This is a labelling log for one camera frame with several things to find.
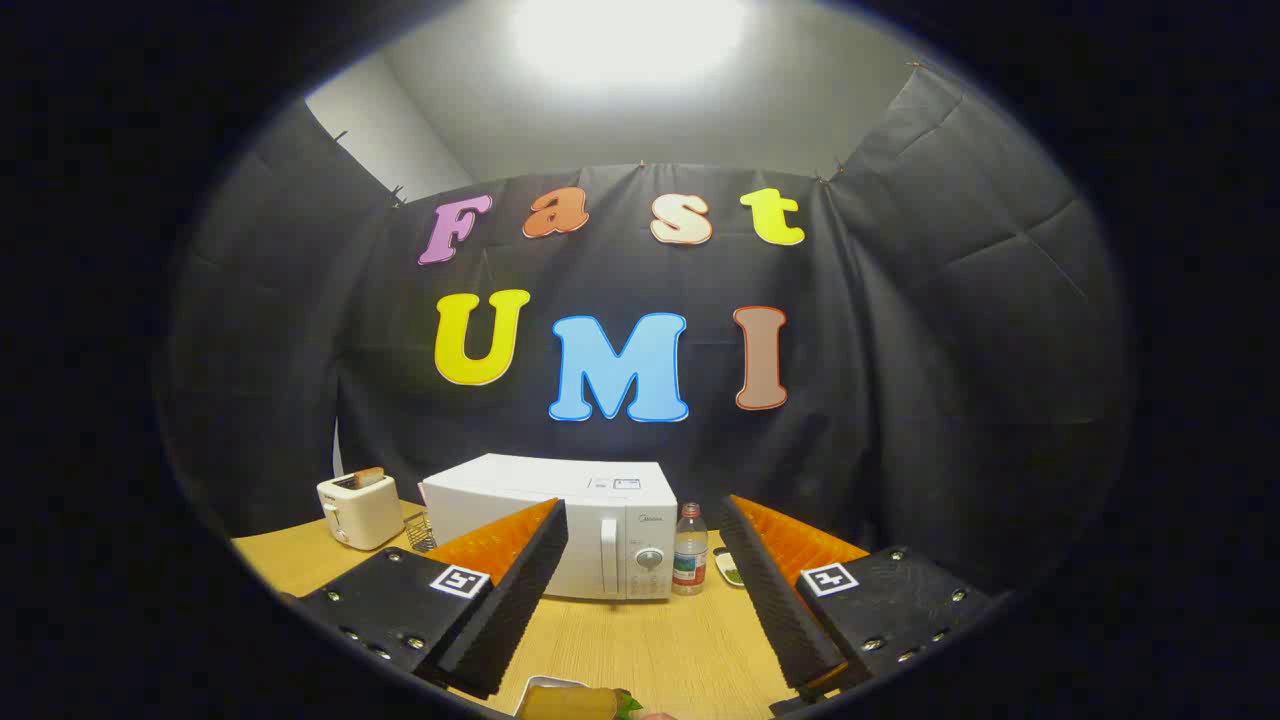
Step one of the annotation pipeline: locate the white microwave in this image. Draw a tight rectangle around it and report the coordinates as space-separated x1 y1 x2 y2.
420 453 681 602

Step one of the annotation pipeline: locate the white plate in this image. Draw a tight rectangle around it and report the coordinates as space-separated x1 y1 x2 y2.
512 676 591 717

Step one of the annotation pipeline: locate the white toaster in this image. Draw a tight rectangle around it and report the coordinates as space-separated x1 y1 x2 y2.
317 470 405 551

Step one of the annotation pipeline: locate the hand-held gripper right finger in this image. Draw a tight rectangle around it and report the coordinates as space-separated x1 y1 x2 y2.
718 493 1001 701

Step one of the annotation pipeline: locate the sandwich with lettuce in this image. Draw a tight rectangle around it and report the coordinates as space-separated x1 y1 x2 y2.
522 685 646 720

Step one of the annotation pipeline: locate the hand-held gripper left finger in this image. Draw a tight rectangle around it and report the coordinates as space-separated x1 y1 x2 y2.
298 497 569 701

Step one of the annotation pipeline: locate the clear plastic water bottle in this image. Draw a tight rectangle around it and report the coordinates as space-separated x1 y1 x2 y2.
672 503 709 597

